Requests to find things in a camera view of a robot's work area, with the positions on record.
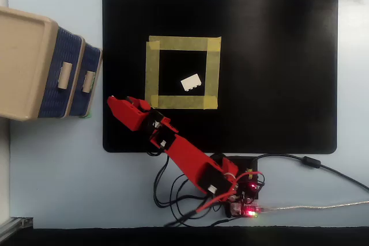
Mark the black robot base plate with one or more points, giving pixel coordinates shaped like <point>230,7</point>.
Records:
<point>248,162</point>

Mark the aluminium frame profile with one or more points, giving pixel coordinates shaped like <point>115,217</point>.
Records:
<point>14,224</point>

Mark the white toy brick cube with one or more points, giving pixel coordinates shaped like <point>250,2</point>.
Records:
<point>191,82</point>

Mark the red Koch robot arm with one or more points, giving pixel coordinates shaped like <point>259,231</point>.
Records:
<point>187,153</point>

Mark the green tape at cabinet foot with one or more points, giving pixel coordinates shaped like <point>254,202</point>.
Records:
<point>86,115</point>

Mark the black rectangular table mat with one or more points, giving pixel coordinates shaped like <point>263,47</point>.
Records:
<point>274,70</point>

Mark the controller board with LEDs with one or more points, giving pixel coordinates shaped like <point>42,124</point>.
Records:
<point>245,211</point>

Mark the beige plastic drawer cabinet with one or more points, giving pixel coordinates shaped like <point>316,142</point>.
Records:
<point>20,64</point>

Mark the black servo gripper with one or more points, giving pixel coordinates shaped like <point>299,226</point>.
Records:
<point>155,120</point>

